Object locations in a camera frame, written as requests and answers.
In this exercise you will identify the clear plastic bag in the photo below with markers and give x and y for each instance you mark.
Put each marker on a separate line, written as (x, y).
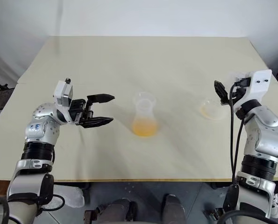
(73, 196)

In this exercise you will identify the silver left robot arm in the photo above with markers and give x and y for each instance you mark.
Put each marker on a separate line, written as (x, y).
(39, 130)

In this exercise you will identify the large clear conical flask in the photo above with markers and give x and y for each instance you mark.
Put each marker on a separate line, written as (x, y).
(212, 110)

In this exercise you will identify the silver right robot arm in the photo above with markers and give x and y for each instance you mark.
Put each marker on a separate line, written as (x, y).
(267, 123)

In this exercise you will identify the clear plastic funnel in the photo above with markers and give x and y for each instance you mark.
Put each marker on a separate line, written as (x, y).
(144, 102)

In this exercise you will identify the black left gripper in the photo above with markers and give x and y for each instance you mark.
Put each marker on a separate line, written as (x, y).
(79, 109)

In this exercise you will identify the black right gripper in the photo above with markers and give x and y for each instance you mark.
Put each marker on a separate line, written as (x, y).
(239, 93)

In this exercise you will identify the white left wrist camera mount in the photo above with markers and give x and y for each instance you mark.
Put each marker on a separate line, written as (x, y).
(59, 93)

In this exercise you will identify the dark rounded shape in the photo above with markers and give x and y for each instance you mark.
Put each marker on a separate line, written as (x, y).
(117, 211)
(175, 208)

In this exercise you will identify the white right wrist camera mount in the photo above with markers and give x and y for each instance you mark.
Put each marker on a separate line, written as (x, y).
(261, 88)

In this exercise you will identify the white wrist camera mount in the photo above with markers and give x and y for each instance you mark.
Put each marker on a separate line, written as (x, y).
(261, 88)
(59, 93)

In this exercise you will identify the black metal stand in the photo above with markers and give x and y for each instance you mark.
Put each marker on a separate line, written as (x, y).
(1, 100)

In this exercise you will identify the small clear conical flask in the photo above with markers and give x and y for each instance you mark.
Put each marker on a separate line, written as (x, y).
(144, 126)

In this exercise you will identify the white sneaker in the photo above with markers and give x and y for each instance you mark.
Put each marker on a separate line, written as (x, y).
(277, 205)

